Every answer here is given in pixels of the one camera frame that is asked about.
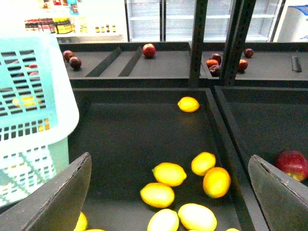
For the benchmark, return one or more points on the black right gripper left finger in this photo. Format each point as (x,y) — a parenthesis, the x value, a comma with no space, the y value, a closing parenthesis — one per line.
(56,205)

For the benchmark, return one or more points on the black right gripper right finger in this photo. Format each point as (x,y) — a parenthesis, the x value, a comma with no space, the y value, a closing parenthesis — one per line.
(283,200)

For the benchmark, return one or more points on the light blue plastic basket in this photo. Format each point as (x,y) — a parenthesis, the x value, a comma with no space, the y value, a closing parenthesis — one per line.
(38,112)

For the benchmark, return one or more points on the yellow lemon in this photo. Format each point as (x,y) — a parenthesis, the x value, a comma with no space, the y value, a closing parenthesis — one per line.
(197,217)
(188,104)
(164,220)
(202,163)
(157,195)
(216,182)
(170,174)

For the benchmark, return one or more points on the yellow lemon far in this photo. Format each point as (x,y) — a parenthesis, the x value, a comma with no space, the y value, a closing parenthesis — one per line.
(188,104)

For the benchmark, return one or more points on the dark red apple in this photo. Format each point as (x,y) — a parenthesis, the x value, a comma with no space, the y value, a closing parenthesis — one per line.
(75,63)
(67,54)

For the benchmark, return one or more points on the white chest freezer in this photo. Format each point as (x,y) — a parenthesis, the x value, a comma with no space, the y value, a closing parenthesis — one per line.
(293,23)

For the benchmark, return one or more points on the glass door cabinet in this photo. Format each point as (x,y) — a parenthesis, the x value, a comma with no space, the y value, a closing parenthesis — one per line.
(172,20)

